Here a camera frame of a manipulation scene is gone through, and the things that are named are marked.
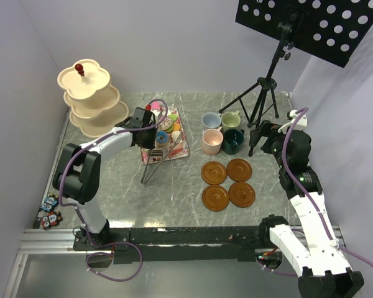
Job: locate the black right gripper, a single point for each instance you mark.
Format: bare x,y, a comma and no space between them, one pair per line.
267,129

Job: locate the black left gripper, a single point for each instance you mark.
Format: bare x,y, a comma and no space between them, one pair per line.
151,144

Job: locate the metal serving tongs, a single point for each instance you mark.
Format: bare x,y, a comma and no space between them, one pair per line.
145,179

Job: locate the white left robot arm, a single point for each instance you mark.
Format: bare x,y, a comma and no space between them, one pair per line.
77,174

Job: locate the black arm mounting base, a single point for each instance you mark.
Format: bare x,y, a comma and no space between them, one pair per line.
241,243

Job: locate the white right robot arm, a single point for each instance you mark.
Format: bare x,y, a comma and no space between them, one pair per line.
319,263

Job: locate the pink toy popsicle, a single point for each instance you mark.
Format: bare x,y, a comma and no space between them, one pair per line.
156,106

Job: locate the blue frosted toy donut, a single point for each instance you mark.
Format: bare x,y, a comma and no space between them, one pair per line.
162,139

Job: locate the green toy macaron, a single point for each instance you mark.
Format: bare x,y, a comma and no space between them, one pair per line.
173,117

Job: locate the orange toy macaron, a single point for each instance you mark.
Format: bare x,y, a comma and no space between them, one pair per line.
176,127

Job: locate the cream toy wafer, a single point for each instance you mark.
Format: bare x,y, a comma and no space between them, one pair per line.
177,136

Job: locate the chocolate layer toy cake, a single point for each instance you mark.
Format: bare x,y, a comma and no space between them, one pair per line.
157,153

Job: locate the floral serving tray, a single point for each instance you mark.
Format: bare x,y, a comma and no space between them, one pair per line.
144,152

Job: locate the pink toy cake slice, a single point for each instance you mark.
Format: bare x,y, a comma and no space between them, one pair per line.
176,151

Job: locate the cream three-tier dessert stand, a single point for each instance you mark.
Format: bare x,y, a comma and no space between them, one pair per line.
95,104

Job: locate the brown wooden coaster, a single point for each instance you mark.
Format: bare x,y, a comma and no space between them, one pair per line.
213,173
239,170
241,194
215,198

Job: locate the dark green mug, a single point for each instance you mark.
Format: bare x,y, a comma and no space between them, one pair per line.
233,140

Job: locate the light blue mug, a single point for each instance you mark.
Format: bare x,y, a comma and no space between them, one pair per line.
210,120

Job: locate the pink mug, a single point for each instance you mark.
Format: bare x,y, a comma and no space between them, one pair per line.
212,140

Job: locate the light green mug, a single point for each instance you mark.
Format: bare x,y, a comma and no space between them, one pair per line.
230,120

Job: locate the black perforated calibration board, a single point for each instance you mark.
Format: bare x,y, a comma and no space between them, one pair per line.
329,30

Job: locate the aluminium frame rail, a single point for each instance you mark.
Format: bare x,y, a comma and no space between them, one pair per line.
45,265

